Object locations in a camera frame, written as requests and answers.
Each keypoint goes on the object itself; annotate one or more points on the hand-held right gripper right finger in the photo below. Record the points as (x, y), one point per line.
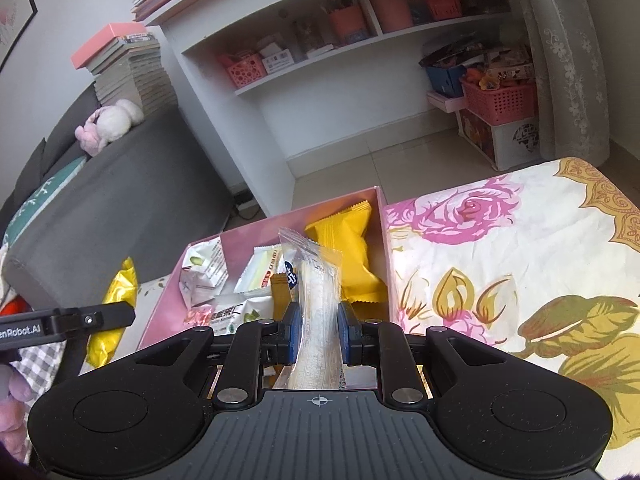
(348, 332)

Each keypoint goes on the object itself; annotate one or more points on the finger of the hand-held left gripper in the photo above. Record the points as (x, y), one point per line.
(100, 317)

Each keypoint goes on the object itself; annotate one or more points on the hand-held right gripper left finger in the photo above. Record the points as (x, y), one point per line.
(292, 332)

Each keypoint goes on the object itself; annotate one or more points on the yellow snack packet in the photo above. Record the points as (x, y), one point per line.
(345, 245)
(122, 285)

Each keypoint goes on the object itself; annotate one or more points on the clear plastic snack packet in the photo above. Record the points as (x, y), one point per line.
(317, 285)

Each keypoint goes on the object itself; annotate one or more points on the white orange nut packet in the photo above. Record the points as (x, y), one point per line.
(240, 317)

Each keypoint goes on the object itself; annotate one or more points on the pale yellow white packet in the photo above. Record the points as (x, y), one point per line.
(257, 270)

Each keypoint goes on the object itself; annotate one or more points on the pink cardboard box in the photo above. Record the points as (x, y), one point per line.
(250, 232)

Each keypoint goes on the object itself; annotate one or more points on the white green nut packet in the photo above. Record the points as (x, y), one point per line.
(200, 260)

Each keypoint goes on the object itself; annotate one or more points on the red orange cloth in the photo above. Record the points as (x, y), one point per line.
(15, 305)

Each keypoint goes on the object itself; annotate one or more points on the checkered cushion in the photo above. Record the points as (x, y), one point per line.
(40, 365)

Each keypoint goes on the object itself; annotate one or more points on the lilac pink fuzzy fabric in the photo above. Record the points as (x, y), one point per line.
(15, 400)

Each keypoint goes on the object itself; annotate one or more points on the grey sofa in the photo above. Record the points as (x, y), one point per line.
(125, 200)

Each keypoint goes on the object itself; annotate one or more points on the teal patterned cushion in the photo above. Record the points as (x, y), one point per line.
(45, 190)

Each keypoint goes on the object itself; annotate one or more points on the dark grey cushion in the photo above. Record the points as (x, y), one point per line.
(30, 170)

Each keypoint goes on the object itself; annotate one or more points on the floral tablecloth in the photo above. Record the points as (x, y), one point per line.
(500, 240)

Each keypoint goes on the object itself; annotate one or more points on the pink white plush toy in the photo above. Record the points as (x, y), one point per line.
(112, 122)

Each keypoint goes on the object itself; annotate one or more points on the white shelf unit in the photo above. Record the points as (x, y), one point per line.
(300, 125)

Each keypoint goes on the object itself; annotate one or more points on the stack of grey books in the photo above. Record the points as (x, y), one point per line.
(130, 75)

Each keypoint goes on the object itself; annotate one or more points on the pink tray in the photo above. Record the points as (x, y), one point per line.
(445, 103)

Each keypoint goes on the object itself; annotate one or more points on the white printed storage box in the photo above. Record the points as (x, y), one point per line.
(520, 142)

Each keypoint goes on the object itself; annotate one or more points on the small pink plastic basket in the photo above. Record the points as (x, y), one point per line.
(242, 72)

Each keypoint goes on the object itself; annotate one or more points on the blue storage box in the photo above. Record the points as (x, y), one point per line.
(445, 80)

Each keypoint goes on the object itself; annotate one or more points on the small white box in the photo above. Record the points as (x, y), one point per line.
(277, 62)

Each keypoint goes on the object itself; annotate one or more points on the large pink plastic basket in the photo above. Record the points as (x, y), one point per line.
(500, 102)

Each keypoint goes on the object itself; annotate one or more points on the pile of colourful snack bags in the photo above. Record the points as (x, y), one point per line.
(480, 57)

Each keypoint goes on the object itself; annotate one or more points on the pink storage bin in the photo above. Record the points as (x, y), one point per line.
(392, 10)

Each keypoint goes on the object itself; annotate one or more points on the red plastic basket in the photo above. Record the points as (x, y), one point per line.
(445, 7)

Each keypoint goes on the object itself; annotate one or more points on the white lace curtain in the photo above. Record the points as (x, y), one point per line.
(565, 60)

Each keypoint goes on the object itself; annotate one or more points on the framed wall picture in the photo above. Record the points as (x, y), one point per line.
(15, 20)

